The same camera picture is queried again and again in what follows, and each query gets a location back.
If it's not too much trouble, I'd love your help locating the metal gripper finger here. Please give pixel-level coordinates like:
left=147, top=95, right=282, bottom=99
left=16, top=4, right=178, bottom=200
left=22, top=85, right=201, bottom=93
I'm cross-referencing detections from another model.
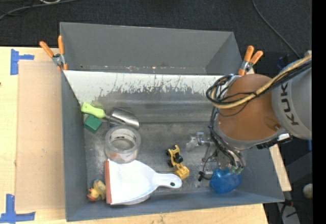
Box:
left=195, top=131, right=206, bottom=146
left=185, top=138, right=199, bottom=153

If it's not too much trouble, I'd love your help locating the yellow toy excavator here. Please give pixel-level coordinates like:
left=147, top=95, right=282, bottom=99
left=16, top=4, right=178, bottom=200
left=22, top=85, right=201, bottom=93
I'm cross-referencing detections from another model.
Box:
left=166, top=144, right=191, bottom=181

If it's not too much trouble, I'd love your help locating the blue translucent plastic object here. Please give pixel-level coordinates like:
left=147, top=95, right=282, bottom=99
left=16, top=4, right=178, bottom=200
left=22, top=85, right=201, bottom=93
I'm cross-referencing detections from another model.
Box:
left=209, top=166, right=243, bottom=195

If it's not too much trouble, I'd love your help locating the white dustpan with red-brown edge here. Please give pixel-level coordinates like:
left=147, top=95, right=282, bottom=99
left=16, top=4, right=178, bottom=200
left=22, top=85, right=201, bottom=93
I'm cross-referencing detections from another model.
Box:
left=103, top=158, right=183, bottom=206

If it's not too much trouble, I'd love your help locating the clear tape roll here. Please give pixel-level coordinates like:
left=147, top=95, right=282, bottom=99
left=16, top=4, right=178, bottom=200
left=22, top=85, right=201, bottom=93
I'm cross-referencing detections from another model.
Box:
left=104, top=125, right=142, bottom=164

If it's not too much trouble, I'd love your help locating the grey metal bin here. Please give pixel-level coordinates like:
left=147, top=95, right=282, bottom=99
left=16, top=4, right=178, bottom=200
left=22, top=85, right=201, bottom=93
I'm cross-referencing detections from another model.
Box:
left=59, top=21, right=286, bottom=222

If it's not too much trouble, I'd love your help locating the green block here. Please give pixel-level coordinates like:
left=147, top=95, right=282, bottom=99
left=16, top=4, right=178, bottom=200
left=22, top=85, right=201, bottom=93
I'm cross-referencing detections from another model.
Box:
left=83, top=114, right=103, bottom=134

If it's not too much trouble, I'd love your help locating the yellow rubber duck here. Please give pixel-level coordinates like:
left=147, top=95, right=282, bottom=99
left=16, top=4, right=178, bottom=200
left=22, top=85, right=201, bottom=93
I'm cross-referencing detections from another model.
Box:
left=86, top=179, right=107, bottom=202

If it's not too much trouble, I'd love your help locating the brown cardboard board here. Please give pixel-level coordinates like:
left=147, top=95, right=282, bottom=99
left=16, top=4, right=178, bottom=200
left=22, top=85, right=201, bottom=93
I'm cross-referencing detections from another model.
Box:
left=14, top=61, right=67, bottom=212

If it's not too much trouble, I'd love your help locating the green-handled metal scoop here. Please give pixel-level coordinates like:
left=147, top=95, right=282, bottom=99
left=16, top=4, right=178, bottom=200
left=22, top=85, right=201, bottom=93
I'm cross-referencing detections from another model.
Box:
left=80, top=102, right=140, bottom=130

